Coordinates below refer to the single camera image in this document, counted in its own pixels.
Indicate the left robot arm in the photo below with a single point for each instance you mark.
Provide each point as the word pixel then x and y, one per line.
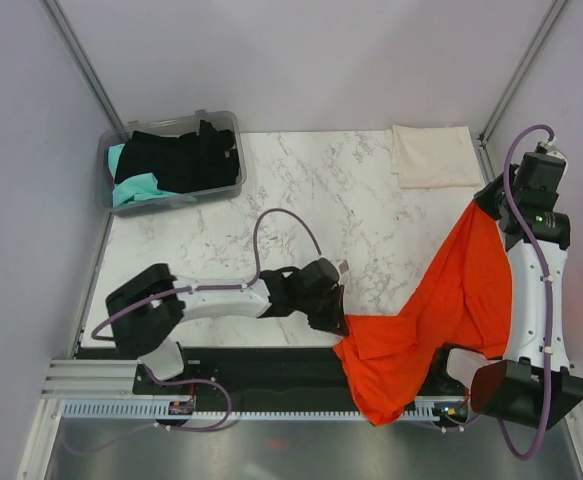
pixel 144 311

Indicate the cream folded cloth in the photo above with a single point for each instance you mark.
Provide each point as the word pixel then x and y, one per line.
pixel 431 158

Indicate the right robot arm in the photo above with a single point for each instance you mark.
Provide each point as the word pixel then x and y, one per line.
pixel 535 366

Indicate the teal garment in bin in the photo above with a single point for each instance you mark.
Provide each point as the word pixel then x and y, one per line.
pixel 135 189

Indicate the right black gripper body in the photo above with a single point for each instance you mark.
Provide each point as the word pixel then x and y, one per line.
pixel 493 198

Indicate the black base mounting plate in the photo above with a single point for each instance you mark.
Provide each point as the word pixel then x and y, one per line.
pixel 279 377

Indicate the clear plastic storage bin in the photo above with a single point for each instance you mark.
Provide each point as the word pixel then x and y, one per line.
pixel 175 127

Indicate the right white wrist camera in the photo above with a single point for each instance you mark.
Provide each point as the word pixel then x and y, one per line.
pixel 549 149

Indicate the orange t-shirt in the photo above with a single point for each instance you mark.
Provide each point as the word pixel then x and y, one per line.
pixel 464 298

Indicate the aluminium frame post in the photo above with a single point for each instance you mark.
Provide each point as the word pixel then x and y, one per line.
pixel 530 55
pixel 63 26

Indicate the left aluminium frame post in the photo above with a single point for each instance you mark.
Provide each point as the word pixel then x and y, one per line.
pixel 63 26

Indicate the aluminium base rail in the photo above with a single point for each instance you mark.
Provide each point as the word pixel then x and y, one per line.
pixel 89 379

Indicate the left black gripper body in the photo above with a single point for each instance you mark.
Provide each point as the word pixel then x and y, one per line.
pixel 322 311

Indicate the white slotted cable duct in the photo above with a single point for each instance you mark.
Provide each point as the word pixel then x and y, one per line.
pixel 173 409

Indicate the right aluminium frame post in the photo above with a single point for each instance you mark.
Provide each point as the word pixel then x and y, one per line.
pixel 530 55

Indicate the black garment in bin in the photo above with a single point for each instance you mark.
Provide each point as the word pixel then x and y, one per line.
pixel 195 161

